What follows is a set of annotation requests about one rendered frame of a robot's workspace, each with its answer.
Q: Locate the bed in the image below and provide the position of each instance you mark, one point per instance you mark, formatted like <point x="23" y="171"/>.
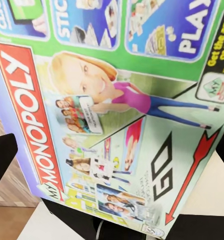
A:
<point x="207" y="197"/>

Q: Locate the sliding door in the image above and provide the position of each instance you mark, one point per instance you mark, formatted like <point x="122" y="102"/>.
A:
<point x="13" y="220"/>

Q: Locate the board game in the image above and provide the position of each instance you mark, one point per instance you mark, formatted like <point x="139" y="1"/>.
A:
<point x="116" y="105"/>

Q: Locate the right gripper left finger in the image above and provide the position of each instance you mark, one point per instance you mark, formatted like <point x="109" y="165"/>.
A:
<point x="8" y="150"/>

